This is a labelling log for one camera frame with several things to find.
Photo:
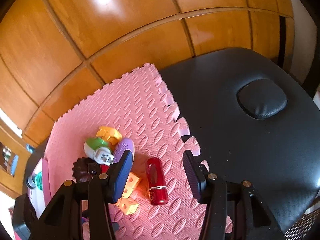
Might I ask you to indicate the dark brown ridged piece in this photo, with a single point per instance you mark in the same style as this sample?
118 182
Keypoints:
85 169

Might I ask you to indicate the orange linked cubes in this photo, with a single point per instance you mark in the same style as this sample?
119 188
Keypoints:
127 204

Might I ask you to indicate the pink foam puzzle mat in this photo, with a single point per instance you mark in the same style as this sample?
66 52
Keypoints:
141 108

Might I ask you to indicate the wooden cabinet with shelves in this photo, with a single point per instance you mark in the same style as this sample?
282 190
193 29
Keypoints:
14 156

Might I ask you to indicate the green white round gadget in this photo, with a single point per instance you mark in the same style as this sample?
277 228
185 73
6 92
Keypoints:
98 150

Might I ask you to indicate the black table face cushion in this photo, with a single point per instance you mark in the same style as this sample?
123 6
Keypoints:
262 99

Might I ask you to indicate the red glossy lipstick case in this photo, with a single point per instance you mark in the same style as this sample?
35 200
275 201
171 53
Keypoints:
157 187

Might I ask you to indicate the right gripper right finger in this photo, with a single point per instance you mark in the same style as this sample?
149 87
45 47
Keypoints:
197 176

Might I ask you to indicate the red block toy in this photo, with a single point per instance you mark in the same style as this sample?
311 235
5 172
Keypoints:
104 168

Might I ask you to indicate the orange plastic clip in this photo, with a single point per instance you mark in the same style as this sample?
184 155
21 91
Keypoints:
109 134

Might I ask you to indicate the black clear cylindrical container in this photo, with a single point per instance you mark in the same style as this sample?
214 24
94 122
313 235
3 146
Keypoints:
30 181

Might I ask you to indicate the pink white cardboard box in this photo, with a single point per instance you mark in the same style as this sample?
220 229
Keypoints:
40 199

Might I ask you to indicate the teal plastic funnel piece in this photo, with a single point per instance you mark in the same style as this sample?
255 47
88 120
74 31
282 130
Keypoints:
38 181

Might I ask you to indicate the purple embossed oval case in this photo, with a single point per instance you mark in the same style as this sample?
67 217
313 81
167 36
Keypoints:
121 147

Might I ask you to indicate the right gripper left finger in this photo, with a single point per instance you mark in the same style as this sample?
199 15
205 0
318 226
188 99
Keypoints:
118 174

